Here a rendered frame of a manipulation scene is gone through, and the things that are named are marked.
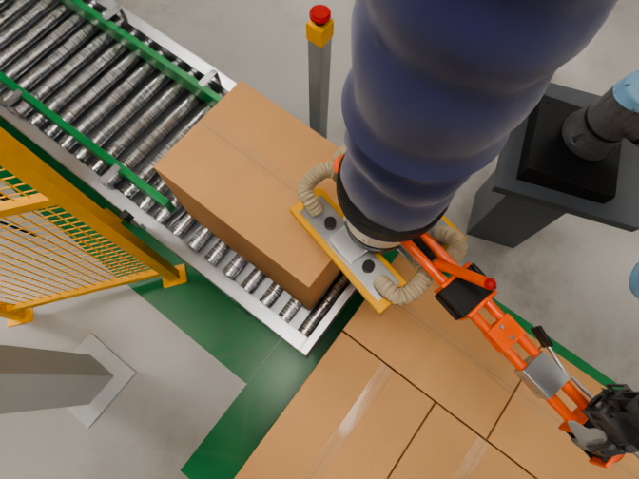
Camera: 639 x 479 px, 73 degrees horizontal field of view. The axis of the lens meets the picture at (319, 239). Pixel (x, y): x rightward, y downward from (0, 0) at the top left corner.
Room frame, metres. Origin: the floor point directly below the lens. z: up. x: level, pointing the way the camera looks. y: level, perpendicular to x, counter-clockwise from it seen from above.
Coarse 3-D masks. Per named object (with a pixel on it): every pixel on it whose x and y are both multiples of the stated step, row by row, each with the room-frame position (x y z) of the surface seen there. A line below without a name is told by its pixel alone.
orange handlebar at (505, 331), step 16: (336, 160) 0.48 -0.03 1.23; (432, 240) 0.29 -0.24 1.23; (416, 256) 0.26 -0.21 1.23; (448, 256) 0.26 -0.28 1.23; (432, 272) 0.22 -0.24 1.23; (480, 320) 0.12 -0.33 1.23; (496, 320) 0.13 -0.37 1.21; (512, 320) 0.13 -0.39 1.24; (496, 336) 0.09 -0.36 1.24; (512, 336) 0.09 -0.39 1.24; (512, 352) 0.07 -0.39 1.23; (528, 352) 0.07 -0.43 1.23; (560, 400) -0.02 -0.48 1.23; (576, 400) -0.02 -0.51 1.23
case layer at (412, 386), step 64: (384, 320) 0.21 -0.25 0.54; (448, 320) 0.22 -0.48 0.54; (320, 384) -0.01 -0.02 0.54; (384, 384) -0.01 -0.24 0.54; (448, 384) 0.00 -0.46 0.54; (512, 384) 0.01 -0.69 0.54; (256, 448) -0.22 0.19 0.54; (320, 448) -0.21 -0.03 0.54; (384, 448) -0.21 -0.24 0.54; (448, 448) -0.20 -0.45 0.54; (512, 448) -0.19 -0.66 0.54; (576, 448) -0.19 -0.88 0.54
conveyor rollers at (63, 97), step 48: (0, 0) 1.63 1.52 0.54; (48, 0) 1.64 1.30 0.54; (0, 48) 1.38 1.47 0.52; (48, 48) 1.38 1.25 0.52; (96, 48) 1.38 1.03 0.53; (0, 96) 1.10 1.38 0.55; (96, 96) 1.13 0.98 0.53; (144, 96) 1.13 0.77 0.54; (192, 96) 1.13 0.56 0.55; (144, 144) 0.89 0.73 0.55; (192, 240) 0.49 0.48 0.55; (336, 288) 0.32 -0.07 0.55
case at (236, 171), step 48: (240, 96) 0.85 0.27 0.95; (192, 144) 0.67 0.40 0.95; (240, 144) 0.67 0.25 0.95; (288, 144) 0.68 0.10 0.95; (192, 192) 0.51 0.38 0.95; (240, 192) 0.52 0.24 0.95; (288, 192) 0.52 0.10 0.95; (336, 192) 0.53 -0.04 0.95; (240, 240) 0.40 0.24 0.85; (288, 240) 0.37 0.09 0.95; (288, 288) 0.29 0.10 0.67
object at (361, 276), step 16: (320, 192) 0.45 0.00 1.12; (304, 208) 0.40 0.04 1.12; (336, 208) 0.41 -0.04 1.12; (304, 224) 0.36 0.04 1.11; (320, 224) 0.36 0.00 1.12; (336, 224) 0.36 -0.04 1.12; (320, 240) 0.32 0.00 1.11; (336, 256) 0.28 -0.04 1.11; (368, 256) 0.29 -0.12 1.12; (352, 272) 0.25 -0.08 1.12; (368, 272) 0.24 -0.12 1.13; (384, 272) 0.25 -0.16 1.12; (368, 288) 0.21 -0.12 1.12; (384, 304) 0.17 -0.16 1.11
